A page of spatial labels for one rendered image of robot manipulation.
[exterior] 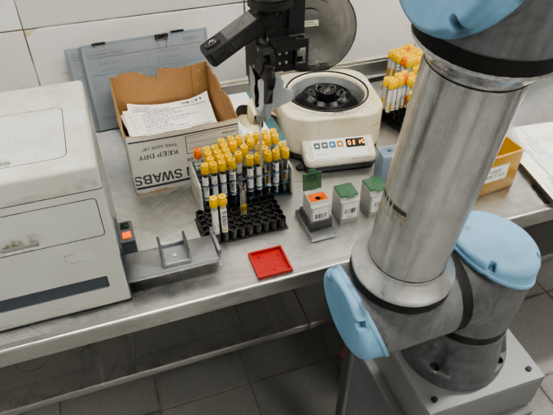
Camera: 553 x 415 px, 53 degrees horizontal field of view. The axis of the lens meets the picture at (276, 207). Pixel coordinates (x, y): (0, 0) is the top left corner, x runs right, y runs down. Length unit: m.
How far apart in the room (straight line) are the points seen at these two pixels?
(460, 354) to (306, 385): 1.18
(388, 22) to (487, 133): 1.22
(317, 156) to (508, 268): 0.67
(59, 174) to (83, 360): 0.98
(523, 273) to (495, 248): 0.04
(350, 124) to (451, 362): 0.66
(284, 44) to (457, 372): 0.54
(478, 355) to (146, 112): 0.96
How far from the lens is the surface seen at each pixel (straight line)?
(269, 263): 1.06
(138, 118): 1.39
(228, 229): 1.10
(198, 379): 1.96
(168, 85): 1.43
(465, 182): 0.50
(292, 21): 0.90
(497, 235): 0.72
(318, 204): 1.08
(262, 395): 1.91
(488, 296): 0.70
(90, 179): 0.85
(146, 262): 1.03
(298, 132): 1.27
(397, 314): 0.62
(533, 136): 1.51
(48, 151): 0.88
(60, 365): 1.76
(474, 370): 0.82
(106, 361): 1.72
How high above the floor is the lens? 1.64
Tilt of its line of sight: 40 degrees down
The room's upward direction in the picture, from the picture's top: straight up
